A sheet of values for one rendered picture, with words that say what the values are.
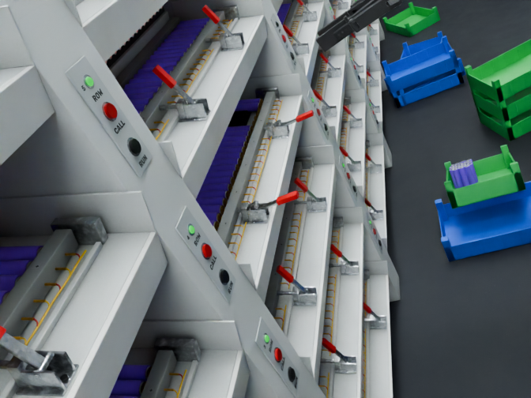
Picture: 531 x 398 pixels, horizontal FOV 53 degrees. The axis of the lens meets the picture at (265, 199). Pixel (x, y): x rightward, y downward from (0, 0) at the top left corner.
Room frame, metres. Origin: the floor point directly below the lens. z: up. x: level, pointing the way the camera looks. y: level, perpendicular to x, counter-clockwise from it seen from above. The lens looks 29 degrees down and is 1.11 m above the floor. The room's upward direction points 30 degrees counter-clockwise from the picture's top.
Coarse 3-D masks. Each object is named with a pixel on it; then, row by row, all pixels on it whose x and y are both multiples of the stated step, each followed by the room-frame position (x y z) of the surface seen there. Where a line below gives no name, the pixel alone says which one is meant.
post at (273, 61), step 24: (168, 0) 1.20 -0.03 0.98; (264, 0) 1.17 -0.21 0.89; (264, 48) 1.14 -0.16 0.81; (264, 72) 1.15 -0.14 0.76; (288, 72) 1.13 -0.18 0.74; (312, 120) 1.13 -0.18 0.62; (312, 144) 1.14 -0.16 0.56; (336, 144) 1.20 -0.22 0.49; (336, 168) 1.13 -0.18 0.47; (336, 192) 1.14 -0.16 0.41
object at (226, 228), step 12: (264, 108) 1.06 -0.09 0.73; (264, 120) 1.00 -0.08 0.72; (276, 120) 1.02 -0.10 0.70; (252, 132) 0.97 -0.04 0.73; (264, 132) 0.99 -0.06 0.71; (252, 144) 0.92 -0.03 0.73; (264, 144) 0.94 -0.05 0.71; (252, 156) 0.88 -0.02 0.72; (264, 156) 0.90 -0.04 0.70; (240, 168) 0.85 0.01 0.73; (252, 168) 0.86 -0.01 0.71; (240, 180) 0.82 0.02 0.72; (252, 180) 0.83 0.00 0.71; (240, 192) 0.78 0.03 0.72; (228, 204) 0.76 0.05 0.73; (240, 204) 0.77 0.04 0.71; (228, 216) 0.72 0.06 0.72; (228, 228) 0.70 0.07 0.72; (228, 240) 0.68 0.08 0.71; (240, 240) 0.68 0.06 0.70
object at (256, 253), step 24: (264, 96) 1.14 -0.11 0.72; (288, 96) 1.13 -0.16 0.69; (288, 120) 1.03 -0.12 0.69; (288, 144) 0.93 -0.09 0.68; (264, 168) 0.87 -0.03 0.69; (288, 168) 0.88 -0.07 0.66; (264, 192) 0.80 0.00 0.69; (264, 240) 0.68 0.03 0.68; (240, 264) 0.58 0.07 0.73; (264, 264) 0.63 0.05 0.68; (264, 288) 0.62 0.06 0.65
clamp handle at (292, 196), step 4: (292, 192) 0.71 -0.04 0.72; (296, 192) 0.70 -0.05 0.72; (284, 196) 0.71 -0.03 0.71; (288, 196) 0.70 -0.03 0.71; (292, 196) 0.70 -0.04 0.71; (296, 196) 0.70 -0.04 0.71; (276, 200) 0.72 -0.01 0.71; (280, 200) 0.71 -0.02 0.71; (284, 200) 0.70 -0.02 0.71; (288, 200) 0.70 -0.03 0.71; (292, 200) 0.70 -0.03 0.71; (256, 204) 0.73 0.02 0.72; (264, 204) 0.73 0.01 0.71; (268, 204) 0.72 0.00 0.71; (272, 204) 0.72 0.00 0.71; (276, 204) 0.71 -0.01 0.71; (280, 204) 0.71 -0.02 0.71; (256, 208) 0.73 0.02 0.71; (260, 208) 0.72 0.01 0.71; (264, 208) 0.72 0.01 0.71
